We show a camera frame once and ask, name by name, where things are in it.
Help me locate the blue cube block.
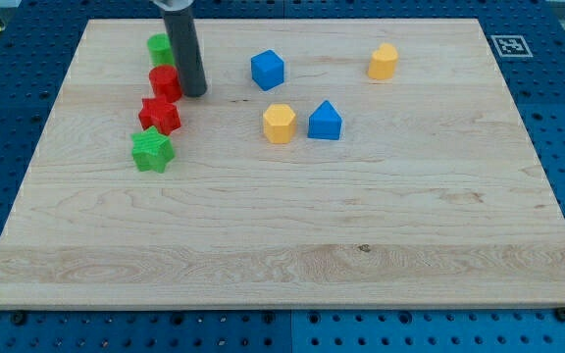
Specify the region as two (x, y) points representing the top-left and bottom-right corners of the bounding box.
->
(250, 50), (284, 91)

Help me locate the light wooden board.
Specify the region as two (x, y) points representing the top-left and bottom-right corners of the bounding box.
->
(0, 19), (565, 311)

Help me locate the yellow hexagon block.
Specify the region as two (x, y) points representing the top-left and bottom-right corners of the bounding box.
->
(263, 104), (296, 144)

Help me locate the blue triangular prism block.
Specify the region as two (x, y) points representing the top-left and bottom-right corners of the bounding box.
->
(307, 100), (342, 140)

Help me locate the green star block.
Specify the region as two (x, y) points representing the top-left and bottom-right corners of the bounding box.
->
(130, 126), (175, 174)

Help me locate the red star block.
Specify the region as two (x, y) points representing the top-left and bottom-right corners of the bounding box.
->
(138, 95), (181, 135)

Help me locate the yellow heart block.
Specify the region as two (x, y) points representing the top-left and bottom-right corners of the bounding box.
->
(367, 43), (399, 80)

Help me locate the red cylinder block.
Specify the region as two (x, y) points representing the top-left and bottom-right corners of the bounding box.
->
(148, 65), (182, 103)

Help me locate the green cylinder block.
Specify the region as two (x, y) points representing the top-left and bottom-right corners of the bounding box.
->
(146, 32), (175, 67)

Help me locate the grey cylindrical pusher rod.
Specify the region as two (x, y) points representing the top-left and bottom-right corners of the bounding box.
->
(161, 5), (208, 98)

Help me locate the white fiducial marker tag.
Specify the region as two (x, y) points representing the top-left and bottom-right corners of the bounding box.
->
(491, 34), (533, 58)

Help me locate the black screw left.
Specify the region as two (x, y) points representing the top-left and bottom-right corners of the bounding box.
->
(10, 311), (27, 326)

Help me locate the black screw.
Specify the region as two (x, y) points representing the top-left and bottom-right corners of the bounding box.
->
(553, 307), (565, 323)
(10, 311), (27, 326)

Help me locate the black screw right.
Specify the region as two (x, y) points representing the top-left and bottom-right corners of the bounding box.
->
(553, 307), (565, 323)

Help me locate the silver rod mount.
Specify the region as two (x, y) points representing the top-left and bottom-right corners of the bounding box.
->
(151, 0), (194, 12)

